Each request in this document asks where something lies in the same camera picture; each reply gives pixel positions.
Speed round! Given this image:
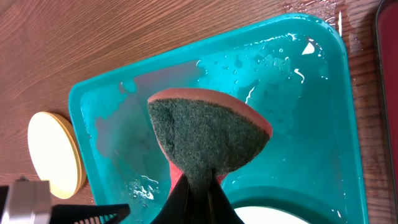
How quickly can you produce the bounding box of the light blue plate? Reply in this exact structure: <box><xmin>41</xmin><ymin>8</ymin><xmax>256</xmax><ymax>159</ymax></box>
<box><xmin>234</xmin><ymin>206</ymin><xmax>309</xmax><ymax>224</ymax></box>

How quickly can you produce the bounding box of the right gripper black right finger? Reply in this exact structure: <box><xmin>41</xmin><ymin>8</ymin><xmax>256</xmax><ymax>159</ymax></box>
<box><xmin>210</xmin><ymin>177</ymin><xmax>244</xmax><ymax>224</ymax></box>

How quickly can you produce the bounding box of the red wet sponge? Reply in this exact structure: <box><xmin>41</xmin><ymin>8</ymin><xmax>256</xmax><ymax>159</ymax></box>
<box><xmin>147</xmin><ymin>88</ymin><xmax>272</xmax><ymax>197</ymax></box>

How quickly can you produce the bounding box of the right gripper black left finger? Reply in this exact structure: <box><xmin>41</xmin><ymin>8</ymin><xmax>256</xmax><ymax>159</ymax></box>
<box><xmin>151</xmin><ymin>175</ymin><xmax>190</xmax><ymax>224</ymax></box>

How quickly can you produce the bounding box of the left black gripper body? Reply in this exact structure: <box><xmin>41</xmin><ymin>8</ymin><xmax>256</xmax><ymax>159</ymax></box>
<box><xmin>1</xmin><ymin>177</ymin><xmax>52</xmax><ymax>224</ymax></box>

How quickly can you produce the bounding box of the yellow plate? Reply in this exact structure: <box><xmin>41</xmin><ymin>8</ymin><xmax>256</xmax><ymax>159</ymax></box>
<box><xmin>27</xmin><ymin>111</ymin><xmax>86</xmax><ymax>199</ymax></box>

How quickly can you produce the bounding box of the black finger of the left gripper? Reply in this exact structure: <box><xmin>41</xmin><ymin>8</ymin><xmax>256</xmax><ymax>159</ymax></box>
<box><xmin>49</xmin><ymin>204</ymin><xmax>130</xmax><ymax>224</ymax></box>

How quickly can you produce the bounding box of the red black lacquer tray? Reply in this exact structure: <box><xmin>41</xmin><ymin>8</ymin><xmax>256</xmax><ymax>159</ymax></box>
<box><xmin>374</xmin><ymin>0</ymin><xmax>397</xmax><ymax>213</ymax></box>

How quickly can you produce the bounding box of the teal plastic tray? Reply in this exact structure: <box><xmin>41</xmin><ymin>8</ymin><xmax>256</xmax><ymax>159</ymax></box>
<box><xmin>68</xmin><ymin>14</ymin><xmax>369</xmax><ymax>223</ymax></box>

